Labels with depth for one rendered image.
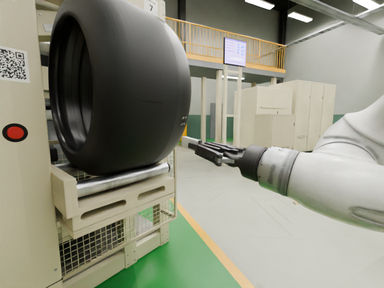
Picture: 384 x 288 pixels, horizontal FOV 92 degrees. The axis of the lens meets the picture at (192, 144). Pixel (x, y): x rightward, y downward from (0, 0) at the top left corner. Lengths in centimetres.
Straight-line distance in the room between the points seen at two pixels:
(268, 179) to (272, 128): 460
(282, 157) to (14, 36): 65
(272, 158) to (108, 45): 44
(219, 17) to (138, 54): 1231
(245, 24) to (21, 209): 1359
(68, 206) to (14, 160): 17
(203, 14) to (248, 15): 317
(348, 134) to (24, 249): 80
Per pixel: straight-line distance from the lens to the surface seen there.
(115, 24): 55
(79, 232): 62
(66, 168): 87
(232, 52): 470
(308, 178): 35
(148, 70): 52
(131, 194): 65
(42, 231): 70
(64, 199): 56
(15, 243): 69
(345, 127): 47
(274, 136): 503
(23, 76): 63
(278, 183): 37
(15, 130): 62
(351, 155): 39
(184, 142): 52
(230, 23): 1308
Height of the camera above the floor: 109
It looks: 7 degrees down
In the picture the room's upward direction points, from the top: straight up
